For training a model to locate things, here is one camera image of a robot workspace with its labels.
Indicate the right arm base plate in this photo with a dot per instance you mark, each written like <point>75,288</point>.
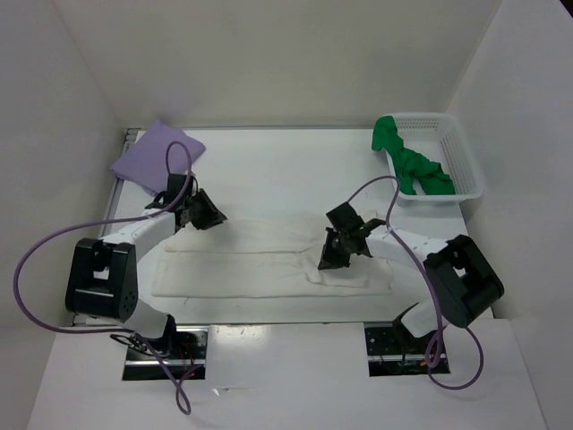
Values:
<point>388,355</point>

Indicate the green t shirt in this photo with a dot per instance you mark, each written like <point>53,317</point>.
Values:
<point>409,165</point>

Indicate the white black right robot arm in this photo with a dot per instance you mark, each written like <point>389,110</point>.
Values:
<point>461,282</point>

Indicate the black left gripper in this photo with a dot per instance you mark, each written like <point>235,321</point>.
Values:
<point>212,215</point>

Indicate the white t shirt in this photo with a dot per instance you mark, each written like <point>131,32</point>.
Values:
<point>256,258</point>

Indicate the white plastic laundry basket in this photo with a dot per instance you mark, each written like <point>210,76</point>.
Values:
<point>439,137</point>

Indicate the purple t shirt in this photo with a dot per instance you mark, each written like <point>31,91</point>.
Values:
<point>145,162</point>

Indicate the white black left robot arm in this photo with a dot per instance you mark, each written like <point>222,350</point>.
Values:
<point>103,280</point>

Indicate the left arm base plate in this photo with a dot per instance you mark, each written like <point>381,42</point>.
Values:
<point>188,356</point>

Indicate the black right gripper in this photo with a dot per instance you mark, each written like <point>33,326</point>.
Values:
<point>329,259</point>

